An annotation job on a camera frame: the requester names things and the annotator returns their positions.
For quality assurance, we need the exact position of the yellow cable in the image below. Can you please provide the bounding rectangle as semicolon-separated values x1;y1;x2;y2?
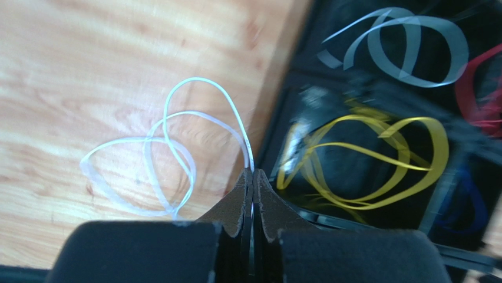
276;103;450;225

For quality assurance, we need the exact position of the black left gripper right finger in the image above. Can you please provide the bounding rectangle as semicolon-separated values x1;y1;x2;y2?
253;169;318;282

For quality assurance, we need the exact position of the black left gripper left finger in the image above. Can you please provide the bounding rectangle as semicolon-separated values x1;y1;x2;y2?
196;168;253;282

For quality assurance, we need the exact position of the red cable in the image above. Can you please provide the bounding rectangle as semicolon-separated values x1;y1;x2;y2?
455;43;502;138

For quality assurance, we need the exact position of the black compartment organizer tray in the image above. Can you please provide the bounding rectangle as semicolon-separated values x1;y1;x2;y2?
255;0;502;283

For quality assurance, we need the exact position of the blue cable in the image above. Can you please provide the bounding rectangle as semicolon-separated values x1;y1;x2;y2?
431;164;489;236

